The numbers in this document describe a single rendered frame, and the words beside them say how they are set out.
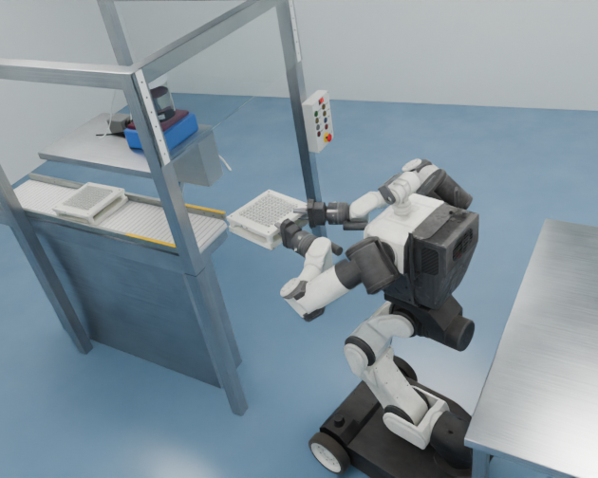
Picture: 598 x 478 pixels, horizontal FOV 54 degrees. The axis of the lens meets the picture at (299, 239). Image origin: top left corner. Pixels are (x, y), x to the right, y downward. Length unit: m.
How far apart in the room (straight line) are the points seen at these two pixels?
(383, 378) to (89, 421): 1.59
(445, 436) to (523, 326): 0.62
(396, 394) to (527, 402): 0.76
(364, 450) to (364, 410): 0.18
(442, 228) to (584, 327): 0.58
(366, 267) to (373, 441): 1.11
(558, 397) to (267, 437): 1.49
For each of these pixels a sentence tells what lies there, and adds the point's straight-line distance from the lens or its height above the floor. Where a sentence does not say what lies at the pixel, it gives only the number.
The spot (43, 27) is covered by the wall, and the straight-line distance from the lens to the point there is 6.20.
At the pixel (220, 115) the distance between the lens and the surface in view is 2.37.
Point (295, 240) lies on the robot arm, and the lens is 2.12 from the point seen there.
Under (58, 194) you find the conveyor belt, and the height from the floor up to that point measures 0.94.
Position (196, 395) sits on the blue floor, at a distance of 3.19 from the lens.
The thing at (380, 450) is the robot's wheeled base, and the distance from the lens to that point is 2.61.
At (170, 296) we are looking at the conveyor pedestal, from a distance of 2.83.
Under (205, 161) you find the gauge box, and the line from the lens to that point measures 2.42.
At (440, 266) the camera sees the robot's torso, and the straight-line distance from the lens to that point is 1.77.
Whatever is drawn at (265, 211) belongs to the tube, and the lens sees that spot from 2.34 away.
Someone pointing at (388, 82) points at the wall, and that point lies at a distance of 5.71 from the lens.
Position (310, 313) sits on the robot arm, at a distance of 1.84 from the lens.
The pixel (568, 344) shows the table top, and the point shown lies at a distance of 2.03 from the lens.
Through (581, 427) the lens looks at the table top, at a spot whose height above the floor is 0.90.
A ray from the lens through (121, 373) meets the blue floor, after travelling 3.47.
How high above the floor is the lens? 2.34
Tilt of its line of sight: 36 degrees down
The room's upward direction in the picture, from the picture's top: 10 degrees counter-clockwise
